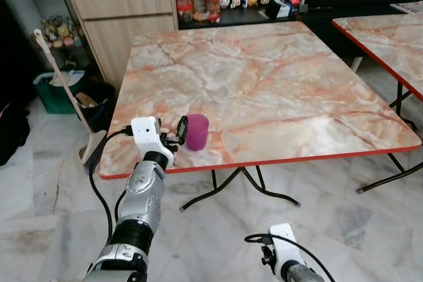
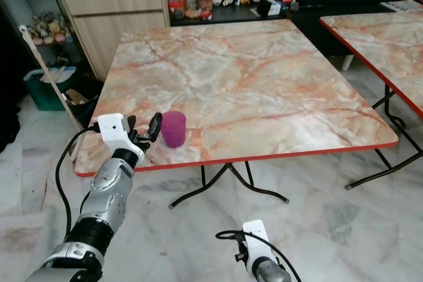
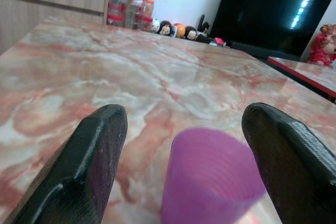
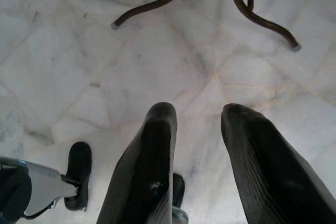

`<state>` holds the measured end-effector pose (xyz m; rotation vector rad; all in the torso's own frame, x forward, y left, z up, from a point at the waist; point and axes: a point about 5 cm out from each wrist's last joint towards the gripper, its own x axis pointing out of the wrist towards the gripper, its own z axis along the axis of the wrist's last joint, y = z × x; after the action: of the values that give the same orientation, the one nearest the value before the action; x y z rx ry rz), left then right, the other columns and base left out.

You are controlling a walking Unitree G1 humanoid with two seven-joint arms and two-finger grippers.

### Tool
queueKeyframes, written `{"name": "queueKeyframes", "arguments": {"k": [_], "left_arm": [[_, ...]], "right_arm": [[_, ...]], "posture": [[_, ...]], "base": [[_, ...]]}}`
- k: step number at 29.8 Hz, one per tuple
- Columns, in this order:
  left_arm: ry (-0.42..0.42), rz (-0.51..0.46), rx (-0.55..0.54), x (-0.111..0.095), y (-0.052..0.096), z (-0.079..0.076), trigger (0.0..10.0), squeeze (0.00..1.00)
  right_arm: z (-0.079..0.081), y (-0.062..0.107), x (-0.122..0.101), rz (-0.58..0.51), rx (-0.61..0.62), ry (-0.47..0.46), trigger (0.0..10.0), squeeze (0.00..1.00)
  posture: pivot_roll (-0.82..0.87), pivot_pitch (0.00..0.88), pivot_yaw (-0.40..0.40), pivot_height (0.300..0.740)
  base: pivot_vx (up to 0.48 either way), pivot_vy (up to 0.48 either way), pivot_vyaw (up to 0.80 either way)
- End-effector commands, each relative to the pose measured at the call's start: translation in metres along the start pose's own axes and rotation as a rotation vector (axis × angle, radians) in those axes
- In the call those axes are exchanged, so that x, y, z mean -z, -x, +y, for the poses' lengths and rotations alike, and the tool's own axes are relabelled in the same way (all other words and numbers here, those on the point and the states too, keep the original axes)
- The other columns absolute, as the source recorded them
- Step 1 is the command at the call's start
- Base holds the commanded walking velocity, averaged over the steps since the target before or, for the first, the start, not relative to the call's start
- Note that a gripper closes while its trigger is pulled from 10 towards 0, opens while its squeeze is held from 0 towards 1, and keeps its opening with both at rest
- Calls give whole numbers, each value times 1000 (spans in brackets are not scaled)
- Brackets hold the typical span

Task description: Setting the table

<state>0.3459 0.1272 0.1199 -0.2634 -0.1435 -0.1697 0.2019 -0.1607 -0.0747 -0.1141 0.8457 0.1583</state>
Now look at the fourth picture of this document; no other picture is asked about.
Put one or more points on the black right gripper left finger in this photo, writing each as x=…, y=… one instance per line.
x=147, y=171

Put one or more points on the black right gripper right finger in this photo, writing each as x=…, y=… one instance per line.
x=273, y=176

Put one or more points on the black robot right foot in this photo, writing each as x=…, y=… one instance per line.
x=179, y=187

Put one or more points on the black robot foot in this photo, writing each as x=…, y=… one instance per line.
x=179, y=187
x=78, y=158

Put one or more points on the black robot left foot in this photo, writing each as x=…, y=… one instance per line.
x=78, y=158

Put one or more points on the silver robot left leg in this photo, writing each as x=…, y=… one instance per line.
x=42, y=182

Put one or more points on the curved dark metal table leg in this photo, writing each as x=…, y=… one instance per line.
x=258, y=19
x=147, y=6

